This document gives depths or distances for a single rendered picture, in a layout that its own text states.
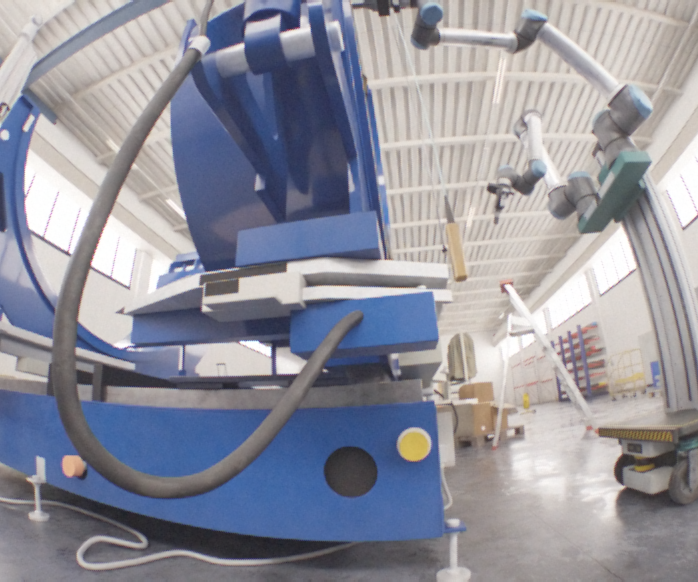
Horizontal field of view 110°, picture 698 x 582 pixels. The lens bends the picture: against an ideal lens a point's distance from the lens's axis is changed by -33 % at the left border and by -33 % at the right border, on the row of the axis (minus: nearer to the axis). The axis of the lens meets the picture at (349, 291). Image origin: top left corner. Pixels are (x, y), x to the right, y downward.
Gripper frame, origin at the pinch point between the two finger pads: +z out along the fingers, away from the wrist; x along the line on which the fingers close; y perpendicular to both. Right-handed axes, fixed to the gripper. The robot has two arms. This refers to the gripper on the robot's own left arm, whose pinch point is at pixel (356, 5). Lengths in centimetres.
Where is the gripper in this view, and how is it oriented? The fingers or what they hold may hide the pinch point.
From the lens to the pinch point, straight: 167.3
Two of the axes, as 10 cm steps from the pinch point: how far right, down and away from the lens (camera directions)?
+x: -1.7, -3.3, -9.3
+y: -0.5, -9.4, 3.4
